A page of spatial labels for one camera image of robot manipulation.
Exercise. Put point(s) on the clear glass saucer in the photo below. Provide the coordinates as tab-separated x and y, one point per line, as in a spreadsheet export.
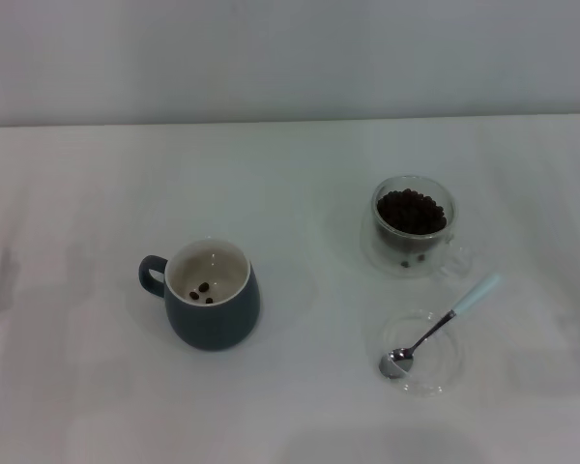
440	372

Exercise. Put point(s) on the dark blue ceramic mug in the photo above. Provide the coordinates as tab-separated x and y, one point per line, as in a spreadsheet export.
212	324

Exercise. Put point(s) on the double-walled glass cup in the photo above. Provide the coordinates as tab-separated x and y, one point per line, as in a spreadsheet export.
415	251

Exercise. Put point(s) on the coffee bean pile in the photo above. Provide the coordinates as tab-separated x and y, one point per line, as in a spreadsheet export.
411	212

